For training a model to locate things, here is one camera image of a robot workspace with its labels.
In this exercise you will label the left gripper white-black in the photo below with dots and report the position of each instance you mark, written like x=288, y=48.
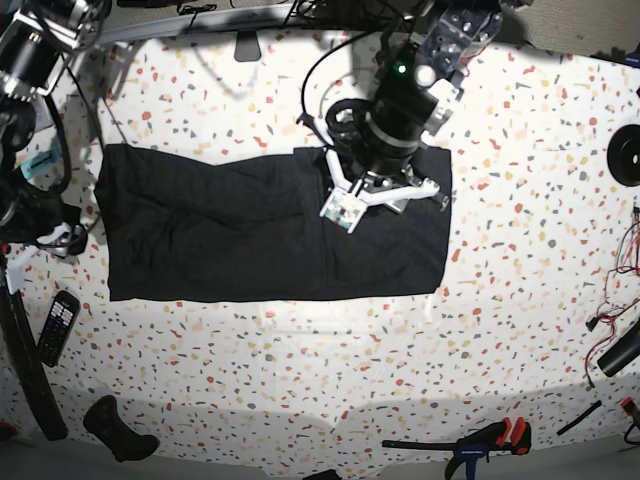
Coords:
x=349, y=200

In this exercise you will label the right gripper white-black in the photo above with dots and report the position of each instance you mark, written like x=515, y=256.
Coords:
x=64, y=240

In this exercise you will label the dark grey T-shirt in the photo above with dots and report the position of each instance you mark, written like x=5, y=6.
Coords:
x=251, y=230

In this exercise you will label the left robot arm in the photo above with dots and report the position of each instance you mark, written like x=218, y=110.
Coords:
x=372, y=144

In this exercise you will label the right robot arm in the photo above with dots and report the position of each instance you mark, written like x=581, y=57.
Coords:
x=36, y=47

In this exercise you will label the black remote control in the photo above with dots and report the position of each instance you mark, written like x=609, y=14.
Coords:
x=57, y=327

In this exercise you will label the turquoise highlighter pen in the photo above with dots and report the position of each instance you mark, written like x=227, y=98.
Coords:
x=39, y=164

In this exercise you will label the long black tube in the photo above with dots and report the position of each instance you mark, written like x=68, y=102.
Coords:
x=31, y=376

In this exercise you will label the grey monitor stand base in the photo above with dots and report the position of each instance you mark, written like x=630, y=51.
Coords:
x=247, y=48

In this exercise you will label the black game controller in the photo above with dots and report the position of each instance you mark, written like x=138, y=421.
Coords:
x=103, y=421

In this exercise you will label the red object bottom left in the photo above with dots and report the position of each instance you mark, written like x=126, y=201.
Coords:
x=7, y=432

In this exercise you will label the black round disc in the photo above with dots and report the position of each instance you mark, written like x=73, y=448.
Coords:
x=623, y=155

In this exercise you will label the black cylinder right edge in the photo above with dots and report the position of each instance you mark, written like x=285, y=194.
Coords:
x=620, y=355

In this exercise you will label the small black stick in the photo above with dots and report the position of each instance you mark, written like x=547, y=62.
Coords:
x=572, y=424

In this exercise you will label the red object right edge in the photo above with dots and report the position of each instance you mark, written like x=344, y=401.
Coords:
x=630, y=408

